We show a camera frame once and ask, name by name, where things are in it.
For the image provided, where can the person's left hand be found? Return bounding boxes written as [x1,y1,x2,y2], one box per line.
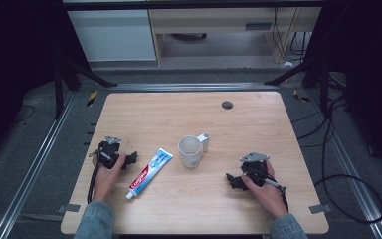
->
[92,153,127,203]

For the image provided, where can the grey tape strip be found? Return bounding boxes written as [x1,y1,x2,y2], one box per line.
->
[57,203,82,214]
[308,203,333,215]

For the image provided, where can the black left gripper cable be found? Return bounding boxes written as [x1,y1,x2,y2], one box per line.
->
[86,148,113,205]

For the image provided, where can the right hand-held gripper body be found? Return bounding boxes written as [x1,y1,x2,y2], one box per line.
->
[239,151,271,187]

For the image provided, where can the person's right hand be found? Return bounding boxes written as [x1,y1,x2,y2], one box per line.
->
[241,160,289,221]

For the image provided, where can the blue white toothpaste tube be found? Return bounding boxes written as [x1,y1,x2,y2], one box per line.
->
[125,147,174,201]

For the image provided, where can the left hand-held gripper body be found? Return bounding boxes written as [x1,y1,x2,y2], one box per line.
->
[96,134,127,170]

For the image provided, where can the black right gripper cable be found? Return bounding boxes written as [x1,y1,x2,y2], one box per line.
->
[249,168,290,213]

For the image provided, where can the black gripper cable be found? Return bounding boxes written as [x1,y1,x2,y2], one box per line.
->
[249,168,290,213]
[86,148,113,205]

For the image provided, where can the thin black floor cable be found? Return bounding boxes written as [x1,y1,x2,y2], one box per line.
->
[13,104,36,124]

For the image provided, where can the black metal stand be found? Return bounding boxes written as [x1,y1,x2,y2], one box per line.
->
[53,59,119,121]
[264,54,347,116]

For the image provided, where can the white cup with handle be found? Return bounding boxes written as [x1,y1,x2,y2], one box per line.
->
[177,131,211,169]

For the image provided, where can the black hanging desk cables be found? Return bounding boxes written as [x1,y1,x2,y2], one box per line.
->
[272,6,308,64]

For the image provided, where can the aluminium floor rail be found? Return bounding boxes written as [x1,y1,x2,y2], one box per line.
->
[0,90,78,239]
[306,89,382,239]

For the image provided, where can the long black floor cable loop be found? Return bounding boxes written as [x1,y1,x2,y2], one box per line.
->
[312,95,382,224]

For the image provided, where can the white cabinet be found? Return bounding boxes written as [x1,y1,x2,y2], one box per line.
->
[67,9,157,63]

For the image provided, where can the yellow black hazard tape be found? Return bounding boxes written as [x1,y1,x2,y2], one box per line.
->
[86,90,99,108]
[292,89,311,104]

